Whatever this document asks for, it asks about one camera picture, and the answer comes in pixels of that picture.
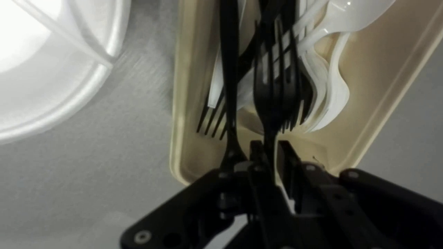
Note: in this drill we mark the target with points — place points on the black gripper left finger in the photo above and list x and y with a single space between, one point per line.
199 208

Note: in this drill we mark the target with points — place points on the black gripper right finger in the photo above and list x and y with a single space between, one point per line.
361 212

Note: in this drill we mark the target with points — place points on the tan rectangular tray bowl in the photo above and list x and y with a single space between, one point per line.
383 78

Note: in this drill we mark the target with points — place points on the white round paper plate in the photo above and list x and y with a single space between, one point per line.
51 97

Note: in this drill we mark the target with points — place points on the white plastic spoon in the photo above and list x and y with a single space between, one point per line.
333 91
355 14

